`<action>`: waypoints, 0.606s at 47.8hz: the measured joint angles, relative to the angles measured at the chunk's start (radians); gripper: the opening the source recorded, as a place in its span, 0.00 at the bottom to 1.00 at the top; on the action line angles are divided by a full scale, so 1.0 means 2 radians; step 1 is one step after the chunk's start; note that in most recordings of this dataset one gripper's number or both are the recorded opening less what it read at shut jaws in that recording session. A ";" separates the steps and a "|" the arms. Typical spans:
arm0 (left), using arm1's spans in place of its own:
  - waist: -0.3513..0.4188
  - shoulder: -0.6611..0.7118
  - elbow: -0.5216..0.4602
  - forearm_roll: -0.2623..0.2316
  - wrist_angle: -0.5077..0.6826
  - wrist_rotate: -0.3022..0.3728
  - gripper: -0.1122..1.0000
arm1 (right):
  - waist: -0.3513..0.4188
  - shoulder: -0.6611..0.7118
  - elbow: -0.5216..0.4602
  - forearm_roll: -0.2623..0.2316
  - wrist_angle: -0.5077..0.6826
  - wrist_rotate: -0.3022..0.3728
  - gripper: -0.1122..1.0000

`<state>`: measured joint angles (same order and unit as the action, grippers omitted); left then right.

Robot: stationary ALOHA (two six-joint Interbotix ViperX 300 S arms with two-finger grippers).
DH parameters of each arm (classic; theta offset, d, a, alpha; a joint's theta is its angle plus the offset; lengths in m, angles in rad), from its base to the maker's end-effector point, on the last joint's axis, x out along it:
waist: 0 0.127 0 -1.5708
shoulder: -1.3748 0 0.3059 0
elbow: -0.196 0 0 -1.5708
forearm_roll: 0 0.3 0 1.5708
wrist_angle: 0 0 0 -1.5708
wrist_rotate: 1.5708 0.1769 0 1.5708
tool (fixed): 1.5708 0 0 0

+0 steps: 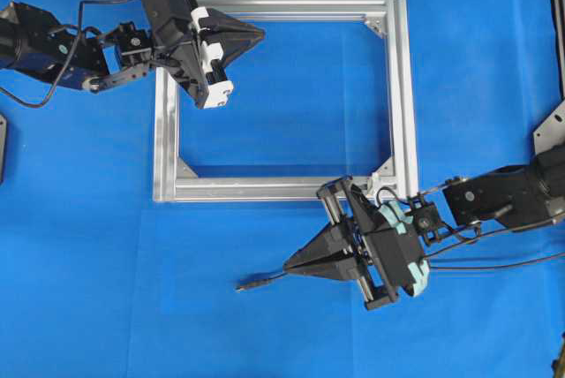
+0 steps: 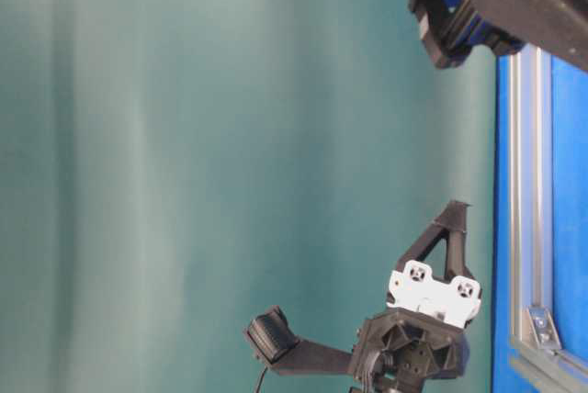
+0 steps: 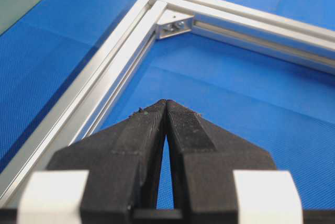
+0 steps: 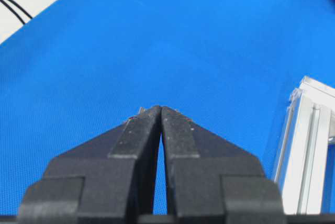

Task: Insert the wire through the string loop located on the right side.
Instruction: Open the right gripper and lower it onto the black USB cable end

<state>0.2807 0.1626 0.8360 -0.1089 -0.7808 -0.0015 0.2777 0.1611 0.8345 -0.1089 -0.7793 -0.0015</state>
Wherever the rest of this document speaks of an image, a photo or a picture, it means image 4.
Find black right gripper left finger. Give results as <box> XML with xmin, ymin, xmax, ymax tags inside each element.
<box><xmin>17</xmin><ymin>106</ymin><xmax>160</xmax><ymax>223</ymax></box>

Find black background cables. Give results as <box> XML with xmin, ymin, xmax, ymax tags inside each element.
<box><xmin>0</xmin><ymin>0</ymin><xmax>34</xmax><ymax>25</ymax></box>

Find aluminium extrusion frame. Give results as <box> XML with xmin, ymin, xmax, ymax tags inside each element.
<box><xmin>272</xmin><ymin>76</ymin><xmax>334</xmax><ymax>215</ymax></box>

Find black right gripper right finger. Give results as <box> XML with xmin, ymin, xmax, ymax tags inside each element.
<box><xmin>161</xmin><ymin>107</ymin><xmax>287</xmax><ymax>223</ymax></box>

